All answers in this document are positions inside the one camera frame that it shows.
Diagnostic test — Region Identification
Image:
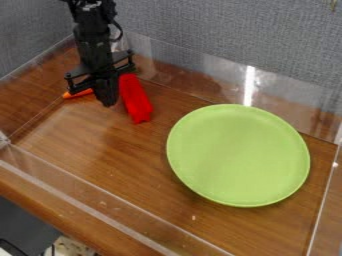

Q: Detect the orange toy carrot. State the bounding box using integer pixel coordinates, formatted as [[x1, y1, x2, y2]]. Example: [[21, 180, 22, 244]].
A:
[[62, 88, 94, 99]]

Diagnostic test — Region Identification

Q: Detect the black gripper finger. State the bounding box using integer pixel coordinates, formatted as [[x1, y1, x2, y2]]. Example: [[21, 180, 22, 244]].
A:
[[94, 79, 111, 107], [110, 75, 119, 104]]

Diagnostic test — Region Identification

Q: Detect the clear acrylic enclosure wall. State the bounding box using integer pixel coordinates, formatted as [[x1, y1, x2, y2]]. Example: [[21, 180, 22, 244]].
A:
[[0, 34, 342, 256]]

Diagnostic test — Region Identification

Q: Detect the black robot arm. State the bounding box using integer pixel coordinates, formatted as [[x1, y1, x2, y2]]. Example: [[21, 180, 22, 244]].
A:
[[61, 0, 135, 107]]

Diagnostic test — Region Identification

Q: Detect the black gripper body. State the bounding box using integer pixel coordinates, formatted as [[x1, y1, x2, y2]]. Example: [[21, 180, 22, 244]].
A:
[[65, 49, 135, 95]]

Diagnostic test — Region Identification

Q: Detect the red cloth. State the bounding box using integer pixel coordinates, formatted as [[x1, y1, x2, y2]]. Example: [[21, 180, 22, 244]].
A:
[[119, 74, 154, 124]]

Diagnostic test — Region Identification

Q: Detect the green round plate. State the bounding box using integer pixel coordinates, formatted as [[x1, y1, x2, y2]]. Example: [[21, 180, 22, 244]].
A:
[[166, 104, 310, 208]]

